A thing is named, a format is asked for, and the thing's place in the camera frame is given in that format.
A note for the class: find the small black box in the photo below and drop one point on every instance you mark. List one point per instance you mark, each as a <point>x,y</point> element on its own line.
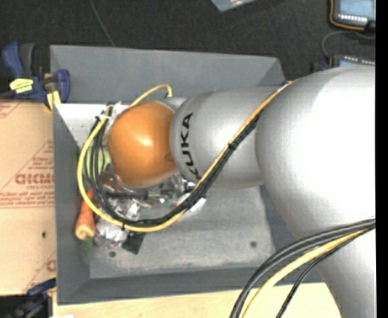
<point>133,242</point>

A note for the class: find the clear crumpled plastic bottle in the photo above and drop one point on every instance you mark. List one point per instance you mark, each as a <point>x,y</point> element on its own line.
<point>109,234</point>

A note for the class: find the orange toy carrot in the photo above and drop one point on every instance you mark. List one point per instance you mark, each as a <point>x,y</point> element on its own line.
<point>85,220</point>

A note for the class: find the grey metal bin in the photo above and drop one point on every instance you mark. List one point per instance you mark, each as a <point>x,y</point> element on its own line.
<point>213,237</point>

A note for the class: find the brown cardboard board red print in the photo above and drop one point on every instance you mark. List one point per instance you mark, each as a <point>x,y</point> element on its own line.
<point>21,184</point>

